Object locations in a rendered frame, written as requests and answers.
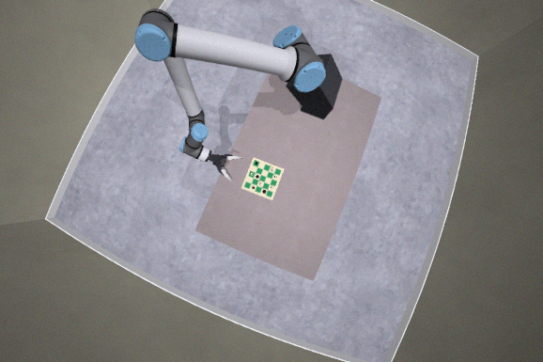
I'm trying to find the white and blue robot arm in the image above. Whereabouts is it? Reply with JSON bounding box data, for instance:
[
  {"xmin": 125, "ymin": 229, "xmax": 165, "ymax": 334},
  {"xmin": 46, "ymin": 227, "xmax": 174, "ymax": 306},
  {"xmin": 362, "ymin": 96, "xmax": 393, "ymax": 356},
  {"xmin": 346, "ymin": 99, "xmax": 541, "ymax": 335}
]
[{"xmin": 134, "ymin": 8, "xmax": 326, "ymax": 162}]

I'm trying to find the green and cream chessboard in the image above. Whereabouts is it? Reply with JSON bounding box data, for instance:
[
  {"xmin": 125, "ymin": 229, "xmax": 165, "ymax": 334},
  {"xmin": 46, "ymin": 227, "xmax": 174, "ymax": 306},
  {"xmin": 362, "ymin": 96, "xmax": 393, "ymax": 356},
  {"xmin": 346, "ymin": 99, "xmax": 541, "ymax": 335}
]
[{"xmin": 241, "ymin": 157, "xmax": 284, "ymax": 200}]

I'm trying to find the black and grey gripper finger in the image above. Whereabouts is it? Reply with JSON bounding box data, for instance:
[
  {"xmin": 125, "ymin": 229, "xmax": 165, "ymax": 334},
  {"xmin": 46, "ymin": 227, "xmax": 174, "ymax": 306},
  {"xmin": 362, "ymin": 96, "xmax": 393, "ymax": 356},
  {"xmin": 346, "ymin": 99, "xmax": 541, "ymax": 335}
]
[
  {"xmin": 216, "ymin": 166, "xmax": 232, "ymax": 181},
  {"xmin": 222, "ymin": 154, "xmax": 242, "ymax": 160}
]

